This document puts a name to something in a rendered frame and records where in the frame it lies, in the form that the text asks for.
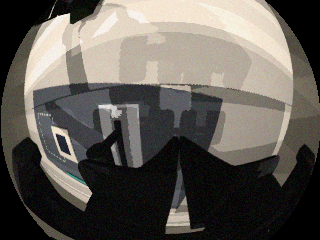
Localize white square tile with dark square center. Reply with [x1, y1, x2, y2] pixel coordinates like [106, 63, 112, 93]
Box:
[51, 125, 79, 164]

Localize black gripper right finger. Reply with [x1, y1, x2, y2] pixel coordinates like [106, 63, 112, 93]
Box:
[179, 136, 280, 229]

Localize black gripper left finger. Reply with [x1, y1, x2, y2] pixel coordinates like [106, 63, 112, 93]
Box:
[77, 136, 180, 225]

